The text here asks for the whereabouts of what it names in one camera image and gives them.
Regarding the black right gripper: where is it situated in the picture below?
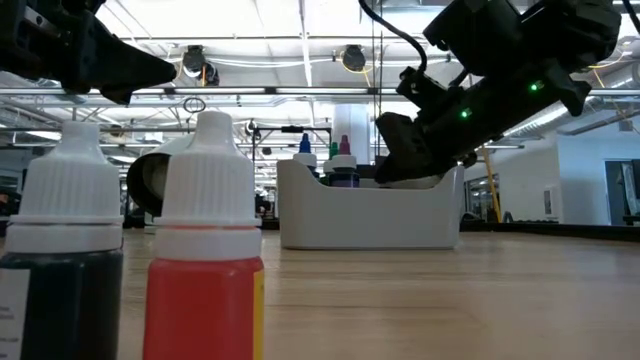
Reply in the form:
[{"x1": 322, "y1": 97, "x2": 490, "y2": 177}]
[{"x1": 373, "y1": 64, "x2": 454, "y2": 185}]

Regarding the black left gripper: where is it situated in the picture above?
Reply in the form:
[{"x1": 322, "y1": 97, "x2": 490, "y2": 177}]
[{"x1": 0, "y1": 0, "x2": 178, "y2": 107}]

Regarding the large violet food coloring bottle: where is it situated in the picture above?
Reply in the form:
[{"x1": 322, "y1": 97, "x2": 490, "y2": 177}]
[{"x1": 329, "y1": 134, "x2": 361, "y2": 189}]

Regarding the large green food coloring bottle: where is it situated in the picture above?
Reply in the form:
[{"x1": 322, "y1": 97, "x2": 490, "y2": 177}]
[{"x1": 323, "y1": 141, "x2": 342, "y2": 187}]

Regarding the large blue food coloring bottle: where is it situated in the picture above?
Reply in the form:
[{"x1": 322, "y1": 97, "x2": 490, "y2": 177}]
[{"x1": 292, "y1": 132, "x2": 319, "y2": 180}]

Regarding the grey plastic bin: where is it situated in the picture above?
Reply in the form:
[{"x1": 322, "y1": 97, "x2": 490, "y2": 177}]
[{"x1": 276, "y1": 158, "x2": 466, "y2": 251}]

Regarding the small black dropper bottle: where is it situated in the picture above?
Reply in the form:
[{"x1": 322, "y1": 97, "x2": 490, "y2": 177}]
[{"x1": 0, "y1": 121, "x2": 125, "y2": 360}]

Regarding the small red dropper bottle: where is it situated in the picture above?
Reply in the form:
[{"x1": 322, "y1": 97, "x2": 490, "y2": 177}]
[{"x1": 142, "y1": 110, "x2": 266, "y2": 360}]

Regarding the black ceiling cable reel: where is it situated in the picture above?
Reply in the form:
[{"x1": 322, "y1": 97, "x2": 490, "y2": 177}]
[
  {"x1": 180, "y1": 44, "x2": 220, "y2": 87},
  {"x1": 341, "y1": 44, "x2": 368, "y2": 73}
]

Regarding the yellow hanging cable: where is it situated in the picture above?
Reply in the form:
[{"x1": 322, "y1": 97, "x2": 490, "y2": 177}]
[{"x1": 479, "y1": 147, "x2": 503, "y2": 224}]

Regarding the black background rig frame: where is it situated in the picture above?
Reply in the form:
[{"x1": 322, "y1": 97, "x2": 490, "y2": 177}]
[{"x1": 251, "y1": 119, "x2": 334, "y2": 161}]

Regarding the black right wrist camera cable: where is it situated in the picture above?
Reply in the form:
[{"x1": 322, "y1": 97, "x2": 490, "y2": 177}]
[{"x1": 357, "y1": 0, "x2": 430, "y2": 74}]

